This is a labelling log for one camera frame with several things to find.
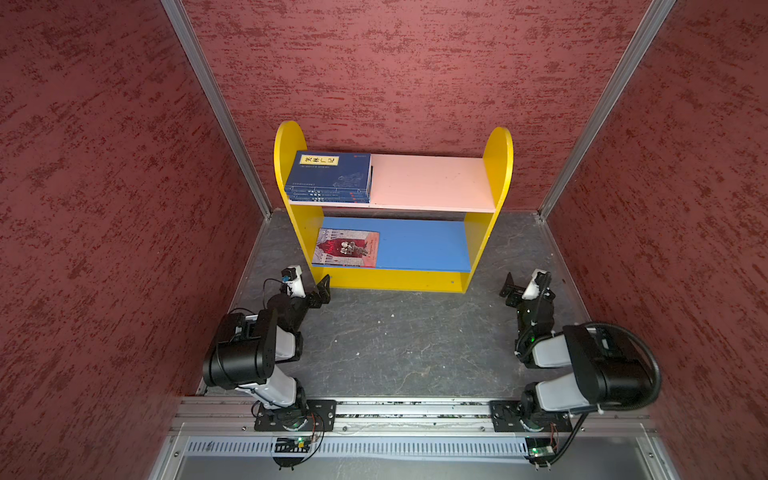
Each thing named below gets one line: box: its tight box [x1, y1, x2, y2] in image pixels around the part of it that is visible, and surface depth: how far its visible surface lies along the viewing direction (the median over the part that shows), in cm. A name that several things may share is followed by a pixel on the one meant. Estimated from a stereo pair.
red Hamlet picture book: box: [312, 228, 380, 268], surface depth 92 cm
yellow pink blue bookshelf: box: [274, 120, 515, 292], surface depth 77 cm
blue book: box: [284, 151, 371, 203], surface depth 68 cm
